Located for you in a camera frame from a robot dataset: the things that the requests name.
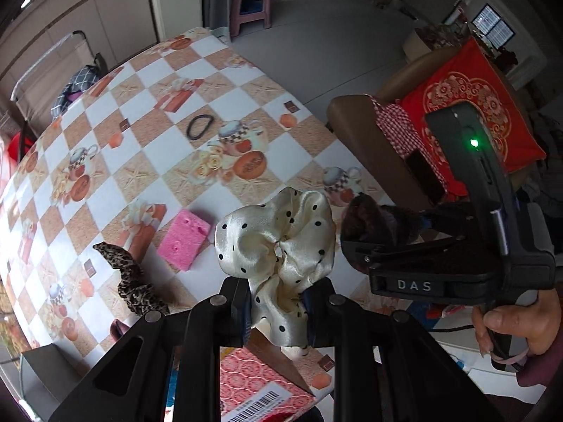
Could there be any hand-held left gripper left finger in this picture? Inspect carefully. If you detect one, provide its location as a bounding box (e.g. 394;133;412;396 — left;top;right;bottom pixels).
48;275;253;422

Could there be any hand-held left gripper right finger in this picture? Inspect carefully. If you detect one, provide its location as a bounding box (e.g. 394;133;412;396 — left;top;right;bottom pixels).
304;277;504;422

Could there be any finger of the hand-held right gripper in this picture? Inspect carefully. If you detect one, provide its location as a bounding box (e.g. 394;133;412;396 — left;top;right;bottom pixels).
341;230;476;274
417;205;479;232

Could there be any purple brown sock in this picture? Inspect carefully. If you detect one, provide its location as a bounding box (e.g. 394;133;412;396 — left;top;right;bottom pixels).
341;196;424;248

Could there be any cream polka dot scrunchie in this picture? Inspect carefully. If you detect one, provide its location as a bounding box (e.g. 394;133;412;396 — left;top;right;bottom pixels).
215;187;337;359

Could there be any pink sponge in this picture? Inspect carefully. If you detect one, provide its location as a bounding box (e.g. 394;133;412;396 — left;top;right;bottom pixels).
157;210;212;270

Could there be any leopard print scrunchie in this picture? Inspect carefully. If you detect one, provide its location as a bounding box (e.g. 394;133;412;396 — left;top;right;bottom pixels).
92;243;170;316

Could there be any grey cardboard box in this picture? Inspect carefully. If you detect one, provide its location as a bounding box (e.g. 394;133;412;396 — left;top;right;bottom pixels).
18;343;89;419

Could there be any person's right forearm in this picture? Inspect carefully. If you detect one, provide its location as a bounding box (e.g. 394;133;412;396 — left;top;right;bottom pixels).
514;338;563;407

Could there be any person's right hand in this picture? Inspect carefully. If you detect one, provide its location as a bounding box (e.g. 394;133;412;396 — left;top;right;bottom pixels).
470;281;563;358

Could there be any black phone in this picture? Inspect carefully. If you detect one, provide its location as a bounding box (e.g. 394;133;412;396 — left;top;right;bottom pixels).
405;149;447;205

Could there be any red patterned carton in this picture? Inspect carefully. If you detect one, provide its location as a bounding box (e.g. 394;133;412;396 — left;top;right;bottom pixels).
217;345;317;422

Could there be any red gingham cloth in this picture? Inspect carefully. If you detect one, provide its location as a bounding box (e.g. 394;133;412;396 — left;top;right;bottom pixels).
368;94;450;195

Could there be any red embroidered cushion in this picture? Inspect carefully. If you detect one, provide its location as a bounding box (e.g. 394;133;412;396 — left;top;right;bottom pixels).
411;37;547;198

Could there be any brown armchair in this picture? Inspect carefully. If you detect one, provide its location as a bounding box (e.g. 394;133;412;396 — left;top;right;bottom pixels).
328;48;548;212

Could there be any checkered printed tablecloth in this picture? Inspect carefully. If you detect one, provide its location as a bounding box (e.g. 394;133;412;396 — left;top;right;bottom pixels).
0;26;399;405

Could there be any dark plaid cloth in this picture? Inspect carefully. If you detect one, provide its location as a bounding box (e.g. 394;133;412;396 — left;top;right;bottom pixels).
50;65;102;117

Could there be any red plastic basin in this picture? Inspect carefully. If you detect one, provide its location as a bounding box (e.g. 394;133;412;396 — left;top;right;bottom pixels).
6;132;35;163

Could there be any pink plastic stool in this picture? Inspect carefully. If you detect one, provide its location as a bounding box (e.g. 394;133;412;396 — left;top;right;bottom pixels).
229;0;272;38

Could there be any beige folding chair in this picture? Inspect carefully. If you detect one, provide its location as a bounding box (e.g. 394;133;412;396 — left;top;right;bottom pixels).
11;31;108;124

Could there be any white cabinet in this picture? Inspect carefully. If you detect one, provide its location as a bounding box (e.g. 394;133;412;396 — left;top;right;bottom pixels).
0;0;160;75

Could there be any black hair tie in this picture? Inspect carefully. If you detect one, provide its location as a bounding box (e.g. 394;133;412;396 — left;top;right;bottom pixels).
186;114;215;139

